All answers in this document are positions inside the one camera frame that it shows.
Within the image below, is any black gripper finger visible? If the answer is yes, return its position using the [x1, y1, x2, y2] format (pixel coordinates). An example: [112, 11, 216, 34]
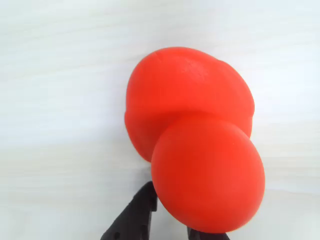
[187, 226, 233, 240]
[99, 180, 159, 240]

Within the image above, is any red rubber duck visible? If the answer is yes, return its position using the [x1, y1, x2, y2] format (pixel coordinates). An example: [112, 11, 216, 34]
[123, 46, 266, 235]

